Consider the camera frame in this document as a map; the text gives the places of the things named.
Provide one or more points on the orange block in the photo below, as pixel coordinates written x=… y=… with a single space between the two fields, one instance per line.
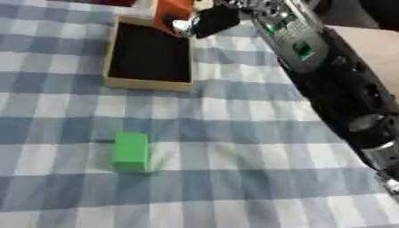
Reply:
x=172 y=9

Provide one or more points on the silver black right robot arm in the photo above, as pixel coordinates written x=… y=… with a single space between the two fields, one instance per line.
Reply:
x=332 y=77

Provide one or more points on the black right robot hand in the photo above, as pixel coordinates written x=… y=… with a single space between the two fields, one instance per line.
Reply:
x=218 y=20

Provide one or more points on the dark red object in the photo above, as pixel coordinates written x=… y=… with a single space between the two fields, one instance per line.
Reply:
x=113 y=2

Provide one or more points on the green rectangular block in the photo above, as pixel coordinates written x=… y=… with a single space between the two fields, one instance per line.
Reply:
x=131 y=152

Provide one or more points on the tan cardboard box black inside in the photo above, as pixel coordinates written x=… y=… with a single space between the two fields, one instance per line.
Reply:
x=149 y=53

